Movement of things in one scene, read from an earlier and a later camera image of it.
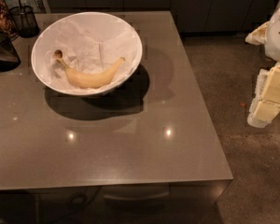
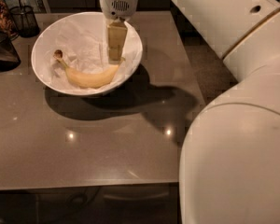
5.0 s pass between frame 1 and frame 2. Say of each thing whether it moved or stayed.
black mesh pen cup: stayed
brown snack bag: stayed
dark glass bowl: stayed
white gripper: moved
